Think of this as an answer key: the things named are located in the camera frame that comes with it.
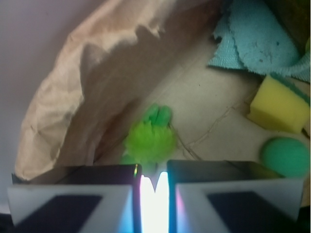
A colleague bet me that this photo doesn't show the yellow sponge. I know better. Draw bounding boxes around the yellow sponge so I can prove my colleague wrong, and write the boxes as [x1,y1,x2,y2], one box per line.
[247,75,311,133]

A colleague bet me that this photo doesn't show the green ball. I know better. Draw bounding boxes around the green ball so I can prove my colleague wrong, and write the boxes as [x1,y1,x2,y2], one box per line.
[259,137,311,177]

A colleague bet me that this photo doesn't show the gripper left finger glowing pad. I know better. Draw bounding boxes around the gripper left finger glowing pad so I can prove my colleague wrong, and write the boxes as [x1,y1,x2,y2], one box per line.
[7,164,142,233]

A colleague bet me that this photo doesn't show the brown paper bag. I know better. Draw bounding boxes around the brown paper bag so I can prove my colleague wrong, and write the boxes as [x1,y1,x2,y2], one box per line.
[14,0,311,182]

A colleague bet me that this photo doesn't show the green fuzzy animal toy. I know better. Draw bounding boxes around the green fuzzy animal toy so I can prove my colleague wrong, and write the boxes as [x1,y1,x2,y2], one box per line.
[120,103,177,173]

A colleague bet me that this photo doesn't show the teal cloth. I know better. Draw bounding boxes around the teal cloth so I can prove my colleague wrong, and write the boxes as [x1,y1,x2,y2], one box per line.
[207,0,311,83]

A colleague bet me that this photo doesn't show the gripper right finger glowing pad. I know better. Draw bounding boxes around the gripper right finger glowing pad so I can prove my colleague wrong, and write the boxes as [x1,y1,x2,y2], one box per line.
[167,160,304,233]

